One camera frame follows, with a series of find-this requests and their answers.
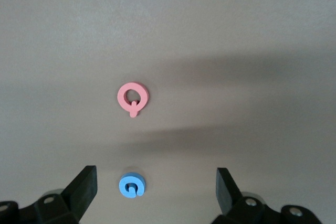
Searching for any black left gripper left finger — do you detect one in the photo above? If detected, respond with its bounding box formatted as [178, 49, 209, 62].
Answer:
[0, 165, 98, 224]

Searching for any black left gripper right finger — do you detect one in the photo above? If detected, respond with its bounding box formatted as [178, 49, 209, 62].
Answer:
[209, 167, 321, 224]

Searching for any blue foam letter G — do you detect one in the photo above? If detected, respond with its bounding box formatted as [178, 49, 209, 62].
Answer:
[119, 172, 145, 198]

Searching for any pink foam letter Q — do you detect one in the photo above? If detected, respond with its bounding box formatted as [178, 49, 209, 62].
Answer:
[117, 81, 150, 118]

